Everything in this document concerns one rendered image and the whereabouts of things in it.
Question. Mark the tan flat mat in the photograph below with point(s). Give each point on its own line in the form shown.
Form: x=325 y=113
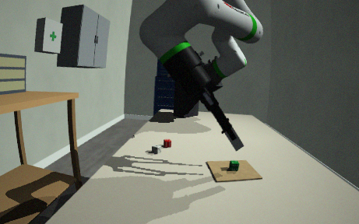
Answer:
x=222 y=173

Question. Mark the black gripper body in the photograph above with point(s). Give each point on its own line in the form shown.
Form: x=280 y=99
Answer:
x=195 y=81

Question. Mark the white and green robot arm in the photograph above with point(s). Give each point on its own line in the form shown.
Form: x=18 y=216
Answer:
x=167 y=26

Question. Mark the green die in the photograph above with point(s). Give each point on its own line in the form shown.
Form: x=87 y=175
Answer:
x=234 y=164

